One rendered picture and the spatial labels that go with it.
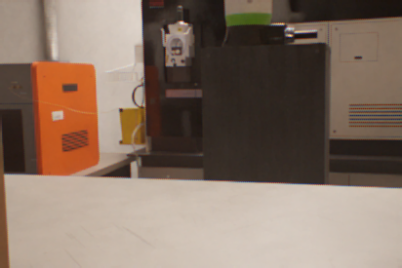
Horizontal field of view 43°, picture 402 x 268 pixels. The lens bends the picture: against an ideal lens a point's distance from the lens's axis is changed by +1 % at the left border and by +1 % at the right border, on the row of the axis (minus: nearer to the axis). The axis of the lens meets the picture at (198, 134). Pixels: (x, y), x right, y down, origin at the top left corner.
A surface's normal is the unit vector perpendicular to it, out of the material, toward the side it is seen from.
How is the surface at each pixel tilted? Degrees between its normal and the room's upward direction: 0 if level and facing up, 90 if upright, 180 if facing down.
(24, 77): 90
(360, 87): 90
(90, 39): 90
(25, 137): 90
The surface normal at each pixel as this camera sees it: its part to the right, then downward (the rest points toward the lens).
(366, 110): -0.26, 0.12
